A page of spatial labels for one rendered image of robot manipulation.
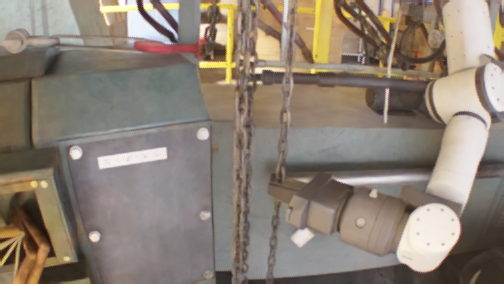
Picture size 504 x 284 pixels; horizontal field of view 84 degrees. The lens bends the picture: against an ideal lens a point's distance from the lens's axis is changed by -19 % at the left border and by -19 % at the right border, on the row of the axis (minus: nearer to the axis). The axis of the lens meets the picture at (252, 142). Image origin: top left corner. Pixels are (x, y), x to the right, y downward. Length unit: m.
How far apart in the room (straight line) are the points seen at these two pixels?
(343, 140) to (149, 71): 0.67
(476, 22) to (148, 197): 0.61
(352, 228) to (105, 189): 0.34
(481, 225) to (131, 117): 1.46
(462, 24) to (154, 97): 0.53
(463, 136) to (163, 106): 0.44
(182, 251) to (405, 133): 0.78
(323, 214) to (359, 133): 0.58
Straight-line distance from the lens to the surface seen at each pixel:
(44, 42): 0.55
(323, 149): 1.01
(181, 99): 0.48
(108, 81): 0.49
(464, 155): 0.53
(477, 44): 0.64
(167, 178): 0.49
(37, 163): 0.42
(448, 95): 0.59
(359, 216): 0.47
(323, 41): 2.50
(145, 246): 0.55
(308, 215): 0.49
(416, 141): 1.15
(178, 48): 0.57
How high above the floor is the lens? 0.94
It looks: 24 degrees down
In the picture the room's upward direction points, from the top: 3 degrees clockwise
